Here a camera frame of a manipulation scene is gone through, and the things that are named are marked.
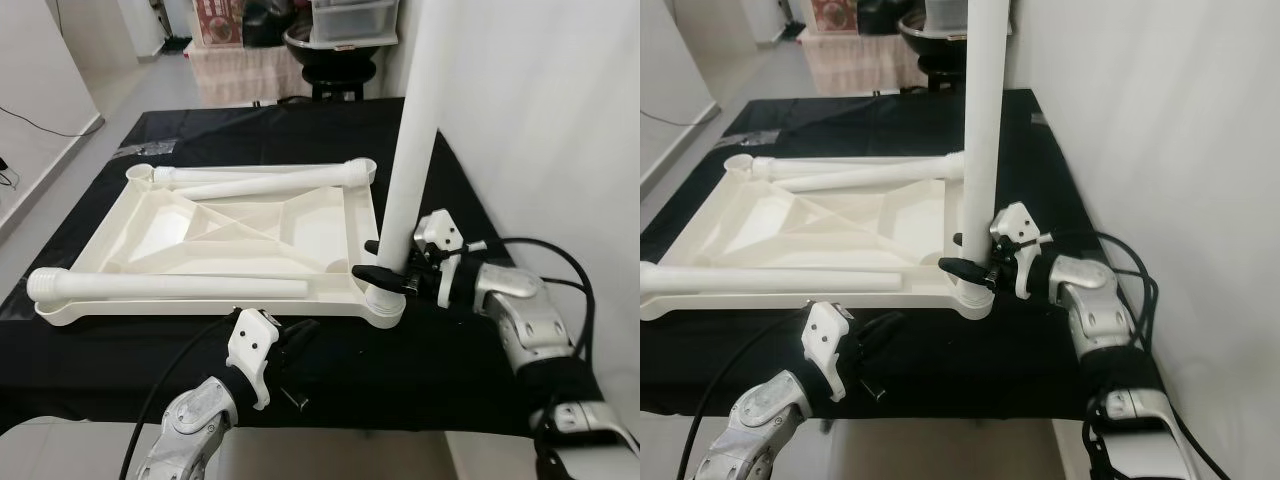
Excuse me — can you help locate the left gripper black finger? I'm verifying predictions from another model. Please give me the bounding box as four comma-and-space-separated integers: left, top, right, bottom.
280, 318, 323, 349
855, 311, 907, 347

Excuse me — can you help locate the white plastic ribbed table top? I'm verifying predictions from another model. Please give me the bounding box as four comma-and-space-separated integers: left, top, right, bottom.
35, 160, 409, 331
640, 150, 996, 321

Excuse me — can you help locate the beige cloth covered table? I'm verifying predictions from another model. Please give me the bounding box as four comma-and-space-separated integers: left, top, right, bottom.
800, 32, 926, 98
185, 42, 311, 106

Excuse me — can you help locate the large black round basin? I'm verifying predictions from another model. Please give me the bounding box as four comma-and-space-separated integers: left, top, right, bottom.
283, 22, 386, 73
898, 10, 976, 66

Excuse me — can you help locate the clear tape patch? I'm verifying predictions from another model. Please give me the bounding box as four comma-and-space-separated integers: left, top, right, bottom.
115, 138, 179, 161
725, 130, 786, 151

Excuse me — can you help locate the clear plastic storage box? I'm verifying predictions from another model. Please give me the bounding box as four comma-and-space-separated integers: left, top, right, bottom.
310, 0, 401, 43
925, 0, 1016, 29

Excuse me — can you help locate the red printed box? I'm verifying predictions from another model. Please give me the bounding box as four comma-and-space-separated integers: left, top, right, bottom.
195, 0, 244, 46
810, 0, 859, 33

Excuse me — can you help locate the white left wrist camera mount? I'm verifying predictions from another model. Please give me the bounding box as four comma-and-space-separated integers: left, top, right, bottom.
227, 308, 281, 411
803, 300, 856, 403

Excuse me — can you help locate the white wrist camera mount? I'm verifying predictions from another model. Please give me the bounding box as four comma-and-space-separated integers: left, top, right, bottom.
803, 300, 856, 403
227, 308, 281, 411
990, 202, 1056, 301
413, 210, 488, 306

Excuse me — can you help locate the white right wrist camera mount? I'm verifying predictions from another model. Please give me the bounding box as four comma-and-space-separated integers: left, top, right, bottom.
990, 202, 1056, 301
413, 210, 488, 306

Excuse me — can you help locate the long thin black wall cable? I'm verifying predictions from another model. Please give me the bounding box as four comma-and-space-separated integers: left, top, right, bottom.
640, 105, 723, 129
0, 105, 81, 138

